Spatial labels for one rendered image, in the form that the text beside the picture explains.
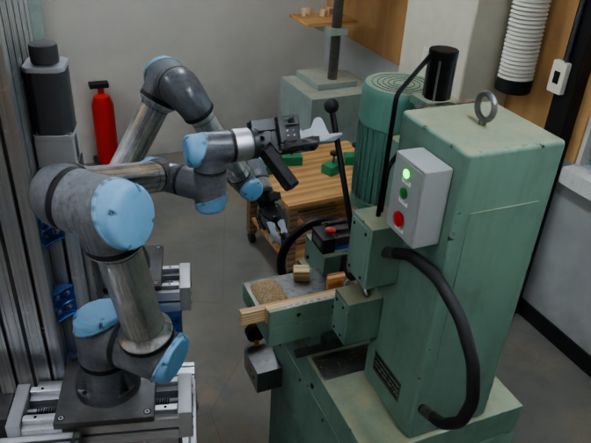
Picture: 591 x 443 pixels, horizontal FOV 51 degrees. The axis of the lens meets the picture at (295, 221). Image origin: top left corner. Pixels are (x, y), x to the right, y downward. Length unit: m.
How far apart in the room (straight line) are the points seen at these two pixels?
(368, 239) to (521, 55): 1.73
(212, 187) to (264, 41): 3.22
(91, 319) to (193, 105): 0.68
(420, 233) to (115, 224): 0.54
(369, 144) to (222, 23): 3.09
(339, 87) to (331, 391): 2.58
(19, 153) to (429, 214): 0.85
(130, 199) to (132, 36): 3.28
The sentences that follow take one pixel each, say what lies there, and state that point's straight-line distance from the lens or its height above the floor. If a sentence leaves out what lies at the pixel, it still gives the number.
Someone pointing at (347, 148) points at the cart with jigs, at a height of 0.53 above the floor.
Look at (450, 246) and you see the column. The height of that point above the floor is 1.33.
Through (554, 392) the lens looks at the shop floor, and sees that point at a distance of 2.98.
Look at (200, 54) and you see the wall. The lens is 4.44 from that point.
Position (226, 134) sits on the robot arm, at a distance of 1.40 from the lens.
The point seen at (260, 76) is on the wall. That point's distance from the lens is 4.64.
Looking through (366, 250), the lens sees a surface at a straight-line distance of 1.29.
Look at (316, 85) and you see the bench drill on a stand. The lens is 3.83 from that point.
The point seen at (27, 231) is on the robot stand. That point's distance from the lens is 1.51.
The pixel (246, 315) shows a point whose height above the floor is 0.93.
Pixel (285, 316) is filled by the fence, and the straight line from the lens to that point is 1.59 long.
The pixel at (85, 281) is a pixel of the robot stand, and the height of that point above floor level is 0.99.
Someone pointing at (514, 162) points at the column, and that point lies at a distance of 1.17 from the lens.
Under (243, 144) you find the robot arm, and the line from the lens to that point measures 1.39.
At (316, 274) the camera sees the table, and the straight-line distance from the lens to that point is 1.79.
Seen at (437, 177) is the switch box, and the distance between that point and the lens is 1.12.
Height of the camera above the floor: 1.95
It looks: 31 degrees down
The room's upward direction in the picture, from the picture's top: 3 degrees clockwise
